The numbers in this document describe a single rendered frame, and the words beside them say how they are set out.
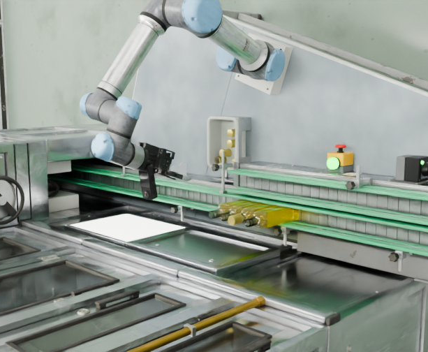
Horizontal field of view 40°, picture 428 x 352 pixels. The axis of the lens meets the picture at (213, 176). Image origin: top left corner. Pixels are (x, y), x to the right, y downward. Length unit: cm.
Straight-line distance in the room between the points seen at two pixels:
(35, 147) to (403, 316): 171
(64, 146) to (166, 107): 52
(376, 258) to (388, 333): 27
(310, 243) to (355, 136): 42
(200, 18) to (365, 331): 103
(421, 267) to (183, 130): 130
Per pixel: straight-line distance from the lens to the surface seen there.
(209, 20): 182
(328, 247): 218
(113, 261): 216
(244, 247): 220
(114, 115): 173
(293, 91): 235
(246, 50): 202
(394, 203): 201
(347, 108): 222
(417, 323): 215
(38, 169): 280
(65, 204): 304
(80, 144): 291
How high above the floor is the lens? 265
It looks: 45 degrees down
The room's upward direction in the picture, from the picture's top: 99 degrees counter-clockwise
